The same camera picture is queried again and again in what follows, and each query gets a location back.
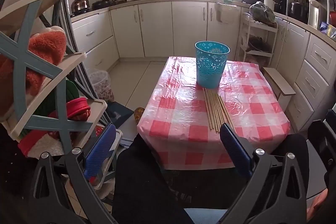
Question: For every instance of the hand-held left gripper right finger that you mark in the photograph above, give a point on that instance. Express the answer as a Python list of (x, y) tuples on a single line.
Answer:
[(233, 145)]

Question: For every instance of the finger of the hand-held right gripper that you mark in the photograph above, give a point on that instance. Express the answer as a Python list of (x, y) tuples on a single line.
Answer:
[(313, 132)]

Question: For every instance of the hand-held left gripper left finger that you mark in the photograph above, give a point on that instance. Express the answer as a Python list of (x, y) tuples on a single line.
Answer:
[(101, 148)]

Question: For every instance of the bundle of wooden chopsticks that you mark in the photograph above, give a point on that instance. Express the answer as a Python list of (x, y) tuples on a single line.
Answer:
[(214, 108)]

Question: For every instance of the blue perforated plastic basket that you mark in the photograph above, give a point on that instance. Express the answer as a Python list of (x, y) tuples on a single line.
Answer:
[(210, 66)]

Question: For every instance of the dark blue flat box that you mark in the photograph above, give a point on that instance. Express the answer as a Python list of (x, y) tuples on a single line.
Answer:
[(118, 113)]

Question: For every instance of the red white fluffy cloth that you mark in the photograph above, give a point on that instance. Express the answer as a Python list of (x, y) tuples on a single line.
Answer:
[(39, 145)]

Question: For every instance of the dark green knit cloth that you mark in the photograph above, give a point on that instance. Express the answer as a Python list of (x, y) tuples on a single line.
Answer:
[(71, 92)]

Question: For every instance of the clear patterned waste bin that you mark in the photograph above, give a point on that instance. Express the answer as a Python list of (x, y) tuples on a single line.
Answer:
[(101, 85)]

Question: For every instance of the red checked plastic tablecloth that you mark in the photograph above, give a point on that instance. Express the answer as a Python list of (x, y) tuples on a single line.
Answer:
[(178, 108)]

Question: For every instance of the blue carton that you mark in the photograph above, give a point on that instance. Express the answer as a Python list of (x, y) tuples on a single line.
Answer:
[(325, 28)]

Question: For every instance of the white trolley rack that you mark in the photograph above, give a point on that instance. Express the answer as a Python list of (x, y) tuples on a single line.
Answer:
[(244, 37)]

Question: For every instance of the orange fluffy cloth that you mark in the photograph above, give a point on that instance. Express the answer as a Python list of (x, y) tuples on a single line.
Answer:
[(44, 45)]

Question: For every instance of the white electric water boiler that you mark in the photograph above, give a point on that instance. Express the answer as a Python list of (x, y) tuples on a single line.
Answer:
[(314, 12)]

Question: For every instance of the black cooking pot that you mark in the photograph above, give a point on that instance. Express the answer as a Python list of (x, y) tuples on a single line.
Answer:
[(298, 11)]

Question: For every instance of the plastic bag of greens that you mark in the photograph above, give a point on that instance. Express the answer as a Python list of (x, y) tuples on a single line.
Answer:
[(262, 12)]

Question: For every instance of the white hanging bin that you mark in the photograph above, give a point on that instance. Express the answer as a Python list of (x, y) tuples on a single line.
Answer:
[(227, 12)]

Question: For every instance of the white kitchen base cabinets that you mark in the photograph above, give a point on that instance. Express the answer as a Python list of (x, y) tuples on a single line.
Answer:
[(157, 27)]

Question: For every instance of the black frying pan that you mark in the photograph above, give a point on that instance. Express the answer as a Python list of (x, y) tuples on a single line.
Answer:
[(101, 5)]

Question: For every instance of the steel kettle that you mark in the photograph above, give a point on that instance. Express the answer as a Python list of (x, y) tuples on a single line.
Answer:
[(80, 3)]

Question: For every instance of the white shelf rack blue frame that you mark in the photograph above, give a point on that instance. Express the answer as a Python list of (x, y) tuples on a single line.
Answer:
[(39, 64)]

